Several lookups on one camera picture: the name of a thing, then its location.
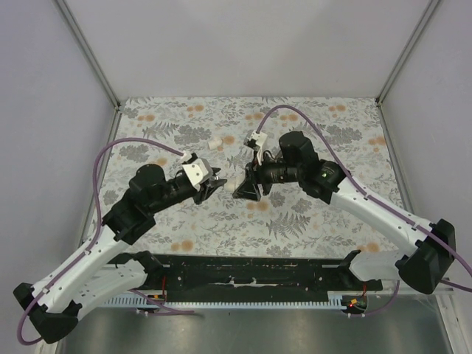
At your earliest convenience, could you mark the white elbow fitting left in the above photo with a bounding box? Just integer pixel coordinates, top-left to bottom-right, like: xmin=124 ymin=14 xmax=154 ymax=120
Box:
xmin=207 ymin=136 xmax=223 ymax=150

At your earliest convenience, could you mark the aluminium frame post left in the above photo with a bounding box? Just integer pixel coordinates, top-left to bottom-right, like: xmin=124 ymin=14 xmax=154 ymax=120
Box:
xmin=53 ymin=0 xmax=120 ymax=111

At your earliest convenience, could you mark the white slotted cable duct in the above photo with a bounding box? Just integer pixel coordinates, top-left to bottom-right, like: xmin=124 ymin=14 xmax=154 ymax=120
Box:
xmin=103 ymin=291 xmax=369 ymax=309

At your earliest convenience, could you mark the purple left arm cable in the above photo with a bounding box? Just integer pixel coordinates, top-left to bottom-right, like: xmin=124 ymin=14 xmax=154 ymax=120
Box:
xmin=17 ymin=138 xmax=195 ymax=346

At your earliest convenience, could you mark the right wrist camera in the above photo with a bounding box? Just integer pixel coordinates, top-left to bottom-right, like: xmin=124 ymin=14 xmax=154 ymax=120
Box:
xmin=243 ymin=131 xmax=268 ymax=165

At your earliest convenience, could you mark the aluminium frame post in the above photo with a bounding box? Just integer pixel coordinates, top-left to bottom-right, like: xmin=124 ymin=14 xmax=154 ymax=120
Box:
xmin=375 ymin=0 xmax=443 ymax=107
xmin=53 ymin=0 xmax=120 ymax=111

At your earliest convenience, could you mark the floral patterned table mat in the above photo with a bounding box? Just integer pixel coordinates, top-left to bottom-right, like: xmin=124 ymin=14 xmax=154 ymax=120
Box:
xmin=100 ymin=97 xmax=401 ymax=258

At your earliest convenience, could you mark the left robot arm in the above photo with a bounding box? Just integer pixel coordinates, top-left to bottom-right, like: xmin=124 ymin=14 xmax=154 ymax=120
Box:
xmin=13 ymin=159 xmax=226 ymax=344

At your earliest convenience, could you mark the white elbow fitting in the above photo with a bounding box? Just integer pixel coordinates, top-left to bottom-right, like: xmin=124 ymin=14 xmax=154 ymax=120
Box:
xmin=224 ymin=179 xmax=240 ymax=193

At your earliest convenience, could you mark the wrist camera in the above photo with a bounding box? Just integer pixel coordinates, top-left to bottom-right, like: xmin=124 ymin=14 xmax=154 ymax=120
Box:
xmin=181 ymin=151 xmax=213 ymax=190
xmin=243 ymin=131 xmax=268 ymax=165

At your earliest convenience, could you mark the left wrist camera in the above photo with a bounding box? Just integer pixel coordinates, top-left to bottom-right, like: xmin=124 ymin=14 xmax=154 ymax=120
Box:
xmin=181 ymin=151 xmax=213 ymax=190

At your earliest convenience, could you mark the aluminium frame post right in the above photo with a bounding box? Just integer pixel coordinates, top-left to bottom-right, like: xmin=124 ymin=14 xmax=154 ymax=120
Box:
xmin=375 ymin=0 xmax=443 ymax=107

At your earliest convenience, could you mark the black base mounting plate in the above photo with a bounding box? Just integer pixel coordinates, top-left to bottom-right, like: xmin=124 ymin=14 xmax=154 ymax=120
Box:
xmin=140 ymin=254 xmax=382 ymax=301

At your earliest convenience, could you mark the aluminium front rail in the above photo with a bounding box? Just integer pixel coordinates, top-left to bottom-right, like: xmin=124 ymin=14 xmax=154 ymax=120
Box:
xmin=375 ymin=265 xmax=454 ymax=295

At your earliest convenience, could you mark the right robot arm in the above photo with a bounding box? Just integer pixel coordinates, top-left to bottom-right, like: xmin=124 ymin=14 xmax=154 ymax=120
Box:
xmin=232 ymin=131 xmax=455 ymax=294

